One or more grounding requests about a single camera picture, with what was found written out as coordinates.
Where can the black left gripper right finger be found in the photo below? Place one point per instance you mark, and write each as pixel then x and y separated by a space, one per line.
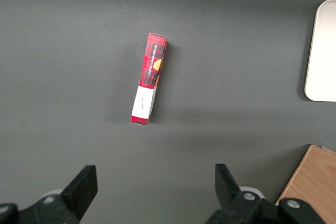
pixel 228 190

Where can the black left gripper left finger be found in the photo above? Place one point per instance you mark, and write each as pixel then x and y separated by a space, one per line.
pixel 78 192

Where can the wooden drawer cabinet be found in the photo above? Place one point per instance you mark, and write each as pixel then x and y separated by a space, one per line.
pixel 312 182

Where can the red plaid cookie box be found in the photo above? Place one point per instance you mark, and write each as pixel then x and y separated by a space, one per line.
pixel 152 58

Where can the beige plastic tray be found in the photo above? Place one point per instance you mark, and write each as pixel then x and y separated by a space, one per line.
pixel 324 58

